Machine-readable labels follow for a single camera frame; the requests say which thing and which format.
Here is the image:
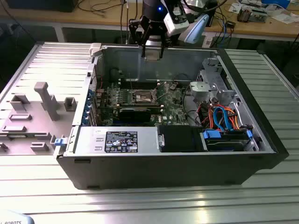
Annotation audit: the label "RAM slot bank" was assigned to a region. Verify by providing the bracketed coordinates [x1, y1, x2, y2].
[116, 104, 164, 113]
[119, 80, 161, 90]

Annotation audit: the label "wooden workbench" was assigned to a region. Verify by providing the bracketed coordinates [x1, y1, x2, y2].
[0, 0, 299, 51]

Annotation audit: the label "CPU socket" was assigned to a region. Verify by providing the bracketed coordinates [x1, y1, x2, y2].
[130, 88, 157, 105]

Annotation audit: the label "blue card retainer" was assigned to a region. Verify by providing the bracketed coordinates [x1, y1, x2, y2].
[81, 90, 94, 128]

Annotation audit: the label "black box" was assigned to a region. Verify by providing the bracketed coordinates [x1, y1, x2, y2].
[206, 0, 220, 28]

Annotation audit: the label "green motherboard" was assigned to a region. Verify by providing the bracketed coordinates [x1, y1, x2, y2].
[94, 80, 198, 128]

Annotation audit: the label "silver CPU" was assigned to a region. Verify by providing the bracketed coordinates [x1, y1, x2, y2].
[146, 51, 162, 61]

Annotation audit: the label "blue box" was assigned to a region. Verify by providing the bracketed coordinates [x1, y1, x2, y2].
[261, 0, 292, 10]

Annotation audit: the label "black equipment case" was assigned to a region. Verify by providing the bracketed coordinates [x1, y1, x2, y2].
[4, 0, 75, 13]

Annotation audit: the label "white papers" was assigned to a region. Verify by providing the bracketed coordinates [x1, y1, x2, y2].
[271, 14, 297, 24]

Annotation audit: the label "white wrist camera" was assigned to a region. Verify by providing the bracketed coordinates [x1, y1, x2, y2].
[163, 3, 190, 37]

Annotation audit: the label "small metal device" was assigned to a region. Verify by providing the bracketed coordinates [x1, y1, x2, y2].
[251, 9, 268, 23]

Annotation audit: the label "silver metal bracket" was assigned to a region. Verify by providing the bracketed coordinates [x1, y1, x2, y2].
[189, 81, 217, 104]

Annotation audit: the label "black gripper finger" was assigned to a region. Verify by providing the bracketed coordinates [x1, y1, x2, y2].
[155, 24, 169, 59]
[128, 17, 152, 58]

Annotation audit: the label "thin black looped wire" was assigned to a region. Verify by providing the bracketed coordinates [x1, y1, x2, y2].
[172, 73, 190, 83]

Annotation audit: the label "silver power supply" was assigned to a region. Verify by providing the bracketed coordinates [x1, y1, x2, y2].
[73, 126, 163, 156]

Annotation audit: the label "black graphics card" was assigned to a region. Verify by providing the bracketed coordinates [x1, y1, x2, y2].
[118, 107, 152, 123]

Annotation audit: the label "grey parts rack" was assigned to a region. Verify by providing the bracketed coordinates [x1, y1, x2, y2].
[0, 81, 78, 156]

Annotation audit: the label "orange red wire bundle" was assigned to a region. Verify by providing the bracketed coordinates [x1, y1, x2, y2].
[228, 107, 246, 130]
[199, 104, 214, 129]

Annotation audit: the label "white plastic case latch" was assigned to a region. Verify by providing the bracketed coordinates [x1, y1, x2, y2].
[90, 43, 103, 58]

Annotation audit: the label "blue data wire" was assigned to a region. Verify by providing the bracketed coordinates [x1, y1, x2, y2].
[214, 106, 234, 131]

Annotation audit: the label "metal socket cover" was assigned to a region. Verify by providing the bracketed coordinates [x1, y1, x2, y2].
[153, 82, 171, 101]

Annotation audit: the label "silver metal drive cage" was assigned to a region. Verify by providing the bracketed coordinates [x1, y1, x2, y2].
[197, 57, 237, 105]

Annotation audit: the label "black PC case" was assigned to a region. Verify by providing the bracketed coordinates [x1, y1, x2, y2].
[56, 42, 290, 191]

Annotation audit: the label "metal CPU cooler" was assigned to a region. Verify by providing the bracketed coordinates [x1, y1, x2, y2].
[237, 6, 252, 23]

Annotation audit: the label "hard disk in blue carrier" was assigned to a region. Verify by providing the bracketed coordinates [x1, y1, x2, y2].
[200, 129, 254, 152]

